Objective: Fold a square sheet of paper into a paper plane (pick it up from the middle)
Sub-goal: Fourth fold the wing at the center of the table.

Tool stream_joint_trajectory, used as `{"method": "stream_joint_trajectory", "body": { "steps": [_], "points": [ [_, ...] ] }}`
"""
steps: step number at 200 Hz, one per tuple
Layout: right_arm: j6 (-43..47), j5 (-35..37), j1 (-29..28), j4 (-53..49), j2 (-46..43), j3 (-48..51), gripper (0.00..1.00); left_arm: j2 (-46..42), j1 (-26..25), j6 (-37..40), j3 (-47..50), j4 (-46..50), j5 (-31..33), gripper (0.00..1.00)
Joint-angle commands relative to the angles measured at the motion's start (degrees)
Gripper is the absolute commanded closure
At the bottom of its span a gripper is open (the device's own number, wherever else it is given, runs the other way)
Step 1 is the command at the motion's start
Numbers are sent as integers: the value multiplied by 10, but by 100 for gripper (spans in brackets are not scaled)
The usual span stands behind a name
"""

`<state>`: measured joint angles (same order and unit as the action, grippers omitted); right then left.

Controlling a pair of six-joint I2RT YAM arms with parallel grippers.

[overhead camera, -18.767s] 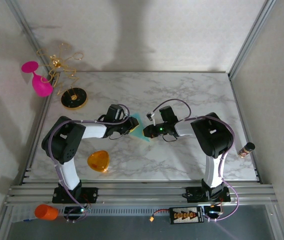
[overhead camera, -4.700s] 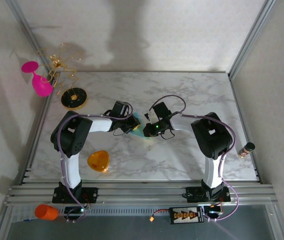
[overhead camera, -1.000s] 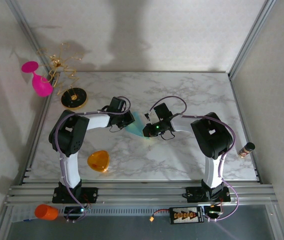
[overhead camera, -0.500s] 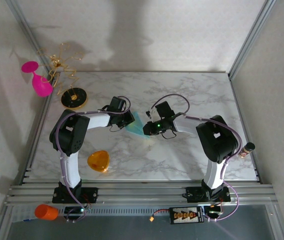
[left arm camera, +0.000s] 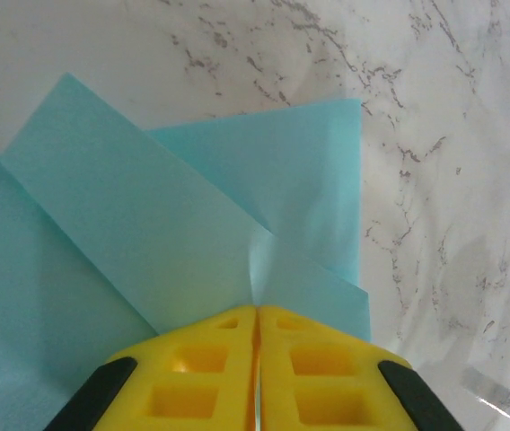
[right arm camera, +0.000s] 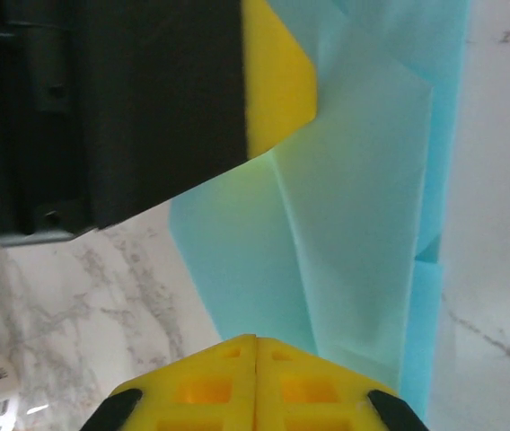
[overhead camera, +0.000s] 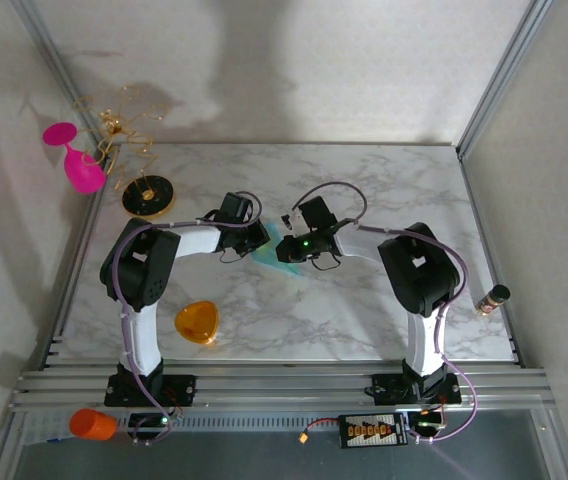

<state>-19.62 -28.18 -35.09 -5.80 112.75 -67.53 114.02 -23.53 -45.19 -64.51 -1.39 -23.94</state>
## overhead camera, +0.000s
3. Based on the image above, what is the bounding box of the light blue paper sheet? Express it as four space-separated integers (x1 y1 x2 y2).
251 222 310 276

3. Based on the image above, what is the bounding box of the orange triangular bowl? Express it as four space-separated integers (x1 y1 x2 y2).
173 298 221 346

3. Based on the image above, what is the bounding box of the pink plastic wine glass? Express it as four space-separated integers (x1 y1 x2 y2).
42 121 107 195

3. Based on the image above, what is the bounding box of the small brown bottle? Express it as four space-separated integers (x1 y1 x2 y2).
474 283 511 316

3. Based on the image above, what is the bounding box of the black charger board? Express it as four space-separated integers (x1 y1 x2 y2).
338 412 410 449

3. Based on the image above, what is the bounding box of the black controller box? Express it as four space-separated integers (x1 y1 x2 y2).
128 412 175 436
407 409 445 435

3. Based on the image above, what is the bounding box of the orange plastic cup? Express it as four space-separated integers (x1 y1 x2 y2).
68 408 118 443

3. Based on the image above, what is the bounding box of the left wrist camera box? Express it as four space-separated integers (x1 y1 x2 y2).
218 192 256 226

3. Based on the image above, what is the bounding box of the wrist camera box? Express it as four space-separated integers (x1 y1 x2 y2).
283 195 338 234
218 192 256 226

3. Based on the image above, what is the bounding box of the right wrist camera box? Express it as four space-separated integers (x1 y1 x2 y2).
283 195 338 234

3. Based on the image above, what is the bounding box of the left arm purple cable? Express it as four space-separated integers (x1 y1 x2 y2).
111 190 265 447

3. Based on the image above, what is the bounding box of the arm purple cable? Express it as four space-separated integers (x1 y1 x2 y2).
288 180 480 445
111 190 265 447

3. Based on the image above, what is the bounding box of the gold wire glass rack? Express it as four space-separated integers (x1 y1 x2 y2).
72 85 177 221

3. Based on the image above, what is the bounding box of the aluminium rail frame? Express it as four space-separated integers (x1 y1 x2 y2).
11 367 554 414

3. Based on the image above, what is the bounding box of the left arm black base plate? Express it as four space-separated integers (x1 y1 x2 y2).
103 373 198 407

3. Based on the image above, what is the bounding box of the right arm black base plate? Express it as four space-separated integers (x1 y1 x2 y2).
371 372 464 406

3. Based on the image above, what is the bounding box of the grey slotted cable duct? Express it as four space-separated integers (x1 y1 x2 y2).
113 412 345 434

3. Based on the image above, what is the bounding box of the yellow connector red wire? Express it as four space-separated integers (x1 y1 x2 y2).
297 417 341 445

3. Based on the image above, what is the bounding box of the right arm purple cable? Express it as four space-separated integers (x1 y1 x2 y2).
288 180 480 445

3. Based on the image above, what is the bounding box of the aluminium frame post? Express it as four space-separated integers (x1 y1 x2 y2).
455 0 551 160
11 0 111 154

